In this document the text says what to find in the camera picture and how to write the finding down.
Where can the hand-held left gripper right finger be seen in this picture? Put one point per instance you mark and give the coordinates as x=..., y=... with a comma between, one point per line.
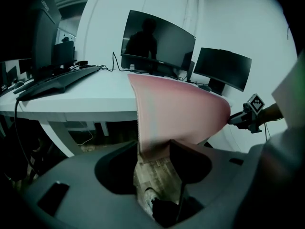
x=228, y=175

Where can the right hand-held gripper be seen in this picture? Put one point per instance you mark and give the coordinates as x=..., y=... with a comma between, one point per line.
x=256, y=104

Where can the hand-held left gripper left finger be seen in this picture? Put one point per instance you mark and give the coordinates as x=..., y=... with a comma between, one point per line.
x=90, y=199

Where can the pink and black desk mat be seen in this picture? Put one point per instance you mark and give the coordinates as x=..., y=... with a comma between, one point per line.
x=176, y=113

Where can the person's right forearm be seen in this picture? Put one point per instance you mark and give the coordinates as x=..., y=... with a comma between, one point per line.
x=271, y=114

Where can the flat black monitor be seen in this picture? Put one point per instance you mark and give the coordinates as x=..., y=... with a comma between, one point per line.
x=221, y=68

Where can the person's white shoe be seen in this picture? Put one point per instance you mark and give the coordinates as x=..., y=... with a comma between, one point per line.
x=150, y=199

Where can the wide curved black monitor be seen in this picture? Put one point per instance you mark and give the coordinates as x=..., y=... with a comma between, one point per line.
x=162, y=39

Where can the black keyboard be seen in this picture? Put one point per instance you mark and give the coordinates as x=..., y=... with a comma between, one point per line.
x=64, y=80

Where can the small black monitor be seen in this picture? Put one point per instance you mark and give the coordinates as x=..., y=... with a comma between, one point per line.
x=64, y=55

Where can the black monitor with tall stand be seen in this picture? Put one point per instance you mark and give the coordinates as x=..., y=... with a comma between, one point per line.
x=45, y=44

